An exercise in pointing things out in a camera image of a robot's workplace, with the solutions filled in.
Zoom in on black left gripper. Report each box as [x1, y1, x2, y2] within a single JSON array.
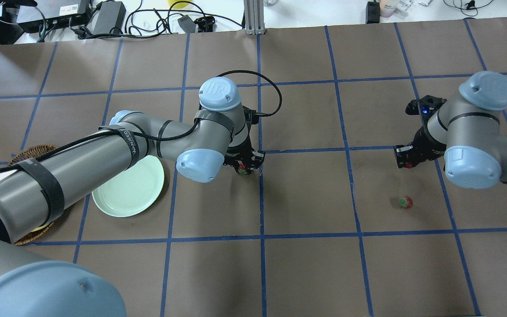
[[224, 106, 266, 173]]

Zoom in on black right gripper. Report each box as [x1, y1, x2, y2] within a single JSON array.
[[394, 96, 447, 169]]

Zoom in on red strawberry pointing up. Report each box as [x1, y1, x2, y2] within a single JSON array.
[[237, 164, 251, 175]]

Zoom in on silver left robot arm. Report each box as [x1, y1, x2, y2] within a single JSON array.
[[0, 74, 265, 317]]

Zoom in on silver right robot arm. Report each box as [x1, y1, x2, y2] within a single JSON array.
[[394, 71, 507, 189]]

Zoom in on light green plate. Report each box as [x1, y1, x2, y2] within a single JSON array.
[[91, 156, 165, 218]]

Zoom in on paper cup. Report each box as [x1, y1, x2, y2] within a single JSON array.
[[379, 0, 400, 18]]

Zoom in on black power adapter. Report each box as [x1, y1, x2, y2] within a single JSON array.
[[91, 0, 125, 35]]

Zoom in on brown wicker basket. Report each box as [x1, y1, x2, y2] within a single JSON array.
[[8, 144, 58, 246]]

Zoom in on aluminium frame post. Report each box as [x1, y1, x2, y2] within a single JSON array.
[[243, 0, 266, 35]]

